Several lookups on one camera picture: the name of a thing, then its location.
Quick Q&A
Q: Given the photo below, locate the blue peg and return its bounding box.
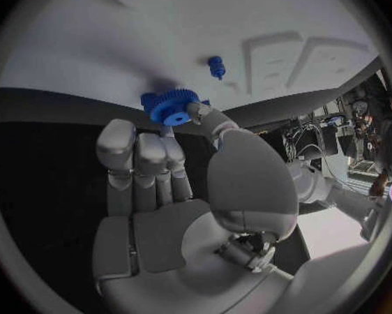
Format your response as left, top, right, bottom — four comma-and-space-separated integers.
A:
207, 55, 227, 82

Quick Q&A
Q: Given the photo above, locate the white task board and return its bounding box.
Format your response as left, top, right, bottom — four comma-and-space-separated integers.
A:
0, 0, 382, 112

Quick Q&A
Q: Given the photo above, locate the blue gear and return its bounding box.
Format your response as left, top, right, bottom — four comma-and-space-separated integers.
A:
149, 89, 202, 126

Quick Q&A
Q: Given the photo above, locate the cluttered equipment rack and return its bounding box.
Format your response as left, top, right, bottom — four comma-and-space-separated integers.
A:
280, 112, 356, 163

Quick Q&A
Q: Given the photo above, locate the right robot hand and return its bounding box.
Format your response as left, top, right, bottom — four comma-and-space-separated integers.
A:
92, 102, 299, 314

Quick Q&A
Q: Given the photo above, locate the white cable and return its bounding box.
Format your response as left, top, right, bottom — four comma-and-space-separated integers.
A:
294, 143, 374, 194

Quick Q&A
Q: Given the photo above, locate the person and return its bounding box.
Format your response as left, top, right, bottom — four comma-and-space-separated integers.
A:
367, 94, 392, 198

